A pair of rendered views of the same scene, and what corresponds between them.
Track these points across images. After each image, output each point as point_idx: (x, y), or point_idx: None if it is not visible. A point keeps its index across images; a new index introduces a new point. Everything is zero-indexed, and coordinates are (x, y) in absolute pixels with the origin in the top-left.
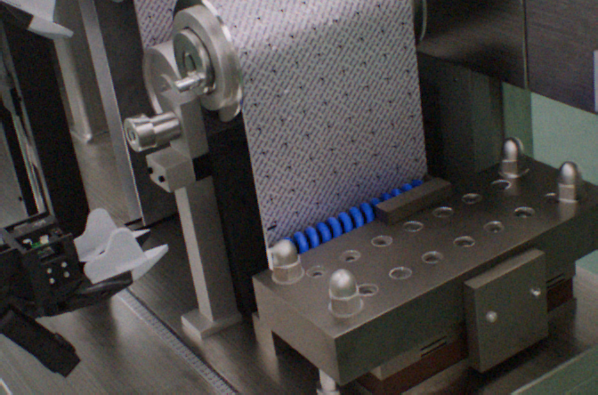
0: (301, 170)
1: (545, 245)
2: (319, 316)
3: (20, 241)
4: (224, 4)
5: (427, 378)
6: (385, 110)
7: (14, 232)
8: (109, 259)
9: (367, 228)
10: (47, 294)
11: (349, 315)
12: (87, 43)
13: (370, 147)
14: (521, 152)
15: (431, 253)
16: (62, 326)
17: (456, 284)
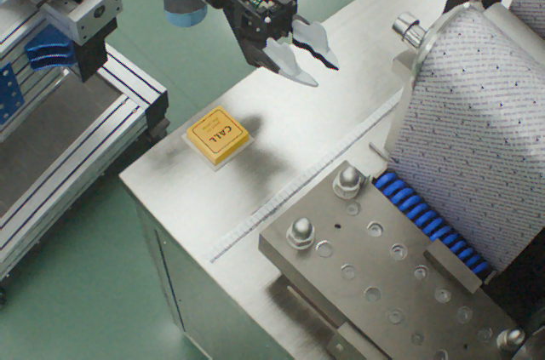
0: (429, 165)
1: None
2: (288, 219)
3: None
4: (462, 36)
5: (318, 312)
6: (501, 219)
7: None
8: (278, 51)
9: (419, 237)
10: (239, 25)
11: (287, 240)
12: None
13: (479, 217)
14: (510, 344)
15: (380, 292)
16: (375, 48)
17: (342, 316)
